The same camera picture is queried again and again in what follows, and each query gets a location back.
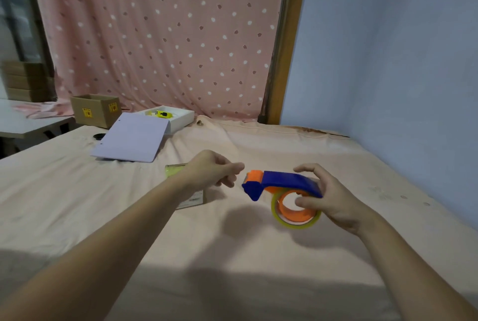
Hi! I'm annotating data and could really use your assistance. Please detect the person's right hand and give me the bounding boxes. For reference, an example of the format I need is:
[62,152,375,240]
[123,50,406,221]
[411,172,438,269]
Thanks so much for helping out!
[293,163,375,236]

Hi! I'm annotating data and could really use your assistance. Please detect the person's left hand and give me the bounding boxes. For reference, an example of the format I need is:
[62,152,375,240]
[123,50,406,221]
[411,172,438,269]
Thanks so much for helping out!
[180,150,246,193]

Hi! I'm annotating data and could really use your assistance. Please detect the blue orange tape dispenser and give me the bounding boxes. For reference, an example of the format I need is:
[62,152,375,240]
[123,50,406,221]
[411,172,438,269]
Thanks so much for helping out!
[241,170,323,225]

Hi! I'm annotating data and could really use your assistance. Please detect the person's right forearm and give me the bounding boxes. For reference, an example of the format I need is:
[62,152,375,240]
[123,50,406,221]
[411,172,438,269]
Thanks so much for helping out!
[356,209,478,321]

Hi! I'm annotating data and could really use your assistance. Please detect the person's left forearm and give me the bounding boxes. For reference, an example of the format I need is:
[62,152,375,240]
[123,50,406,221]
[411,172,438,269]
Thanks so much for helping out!
[0,174,195,321]

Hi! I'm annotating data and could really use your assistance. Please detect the clear yellowish tape roll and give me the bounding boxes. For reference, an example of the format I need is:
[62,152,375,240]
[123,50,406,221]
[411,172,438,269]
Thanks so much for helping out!
[271,189,322,230]

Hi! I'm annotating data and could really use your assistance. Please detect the green white small packet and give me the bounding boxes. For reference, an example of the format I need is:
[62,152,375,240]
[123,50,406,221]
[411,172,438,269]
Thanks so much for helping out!
[165,163,205,210]

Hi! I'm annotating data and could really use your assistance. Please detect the white open box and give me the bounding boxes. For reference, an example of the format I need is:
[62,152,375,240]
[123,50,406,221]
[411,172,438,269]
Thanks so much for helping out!
[134,106,196,135]

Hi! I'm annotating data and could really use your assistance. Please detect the beige bed sheet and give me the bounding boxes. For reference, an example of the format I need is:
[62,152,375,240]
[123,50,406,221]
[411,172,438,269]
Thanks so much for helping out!
[0,115,478,321]

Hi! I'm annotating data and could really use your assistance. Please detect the white flat box lid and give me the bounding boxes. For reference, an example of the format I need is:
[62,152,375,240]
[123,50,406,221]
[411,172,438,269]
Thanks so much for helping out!
[90,112,170,164]

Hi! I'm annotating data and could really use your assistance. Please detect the brown cardboard box yellow stickers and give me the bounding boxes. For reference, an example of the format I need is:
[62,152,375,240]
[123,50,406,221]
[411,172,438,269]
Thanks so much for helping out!
[70,94,123,129]

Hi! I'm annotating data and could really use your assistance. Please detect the pink dotted curtain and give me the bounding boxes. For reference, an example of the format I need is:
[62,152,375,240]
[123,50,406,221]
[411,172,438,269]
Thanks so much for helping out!
[26,0,291,122]

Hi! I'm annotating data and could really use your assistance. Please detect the pink crumpled cloth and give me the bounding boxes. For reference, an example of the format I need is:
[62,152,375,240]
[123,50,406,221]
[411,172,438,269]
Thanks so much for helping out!
[12,101,76,120]

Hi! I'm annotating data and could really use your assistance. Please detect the white side table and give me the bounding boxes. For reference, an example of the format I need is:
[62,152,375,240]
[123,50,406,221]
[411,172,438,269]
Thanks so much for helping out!
[0,98,76,157]

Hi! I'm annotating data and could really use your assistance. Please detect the stack of cardboard boxes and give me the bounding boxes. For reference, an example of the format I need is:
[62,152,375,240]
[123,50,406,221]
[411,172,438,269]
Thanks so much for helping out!
[1,61,56,103]

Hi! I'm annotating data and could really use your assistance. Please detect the wooden door frame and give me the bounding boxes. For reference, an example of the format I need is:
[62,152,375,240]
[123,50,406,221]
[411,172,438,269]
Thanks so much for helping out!
[257,0,311,126]

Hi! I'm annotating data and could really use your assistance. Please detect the dark window frame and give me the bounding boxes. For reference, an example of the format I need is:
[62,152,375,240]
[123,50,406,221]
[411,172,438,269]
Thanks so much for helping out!
[0,0,57,71]

